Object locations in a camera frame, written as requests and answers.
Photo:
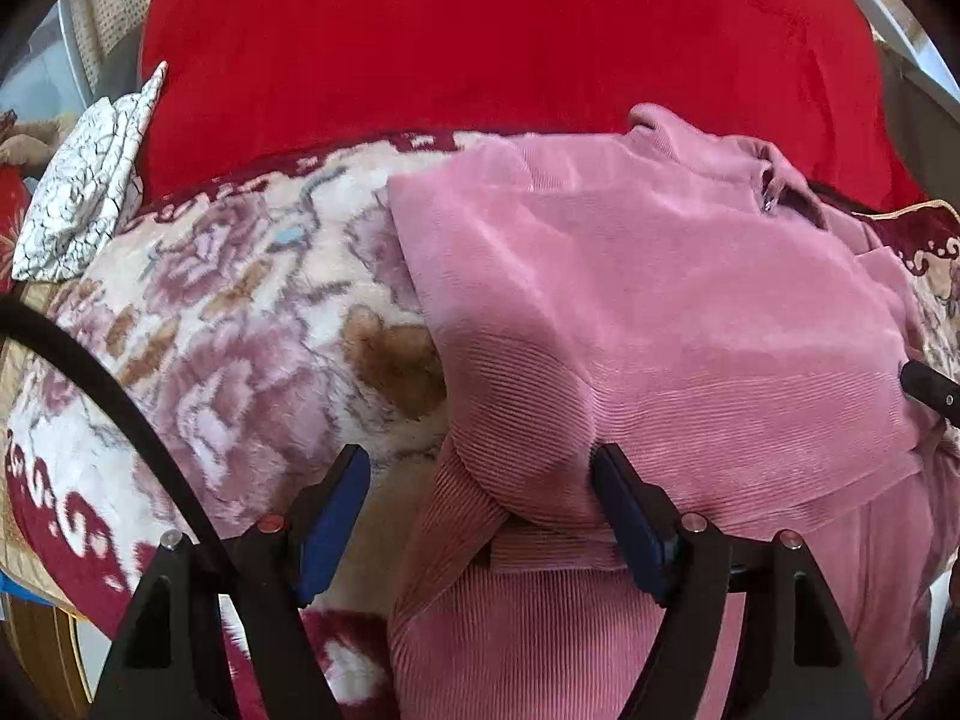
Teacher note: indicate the dark brown sofa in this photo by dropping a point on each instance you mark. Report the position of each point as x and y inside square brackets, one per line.
[922, 119]

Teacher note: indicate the red gift box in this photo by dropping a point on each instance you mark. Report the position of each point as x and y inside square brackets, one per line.
[14, 201]

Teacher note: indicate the white crackle pattern cloth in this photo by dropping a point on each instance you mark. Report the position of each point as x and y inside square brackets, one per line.
[89, 190]

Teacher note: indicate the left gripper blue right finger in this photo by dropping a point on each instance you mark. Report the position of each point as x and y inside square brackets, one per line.
[642, 518]

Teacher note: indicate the floral red beige blanket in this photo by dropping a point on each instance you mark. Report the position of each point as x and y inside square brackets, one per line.
[266, 325]

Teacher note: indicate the pink corduroy jacket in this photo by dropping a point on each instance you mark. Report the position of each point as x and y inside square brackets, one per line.
[688, 298]

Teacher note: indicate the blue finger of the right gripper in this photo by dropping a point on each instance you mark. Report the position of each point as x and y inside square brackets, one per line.
[936, 391]

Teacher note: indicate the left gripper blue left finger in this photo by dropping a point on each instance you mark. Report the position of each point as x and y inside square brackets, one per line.
[322, 519]

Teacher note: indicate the red blanket on sofa back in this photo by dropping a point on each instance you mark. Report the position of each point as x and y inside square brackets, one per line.
[247, 78]

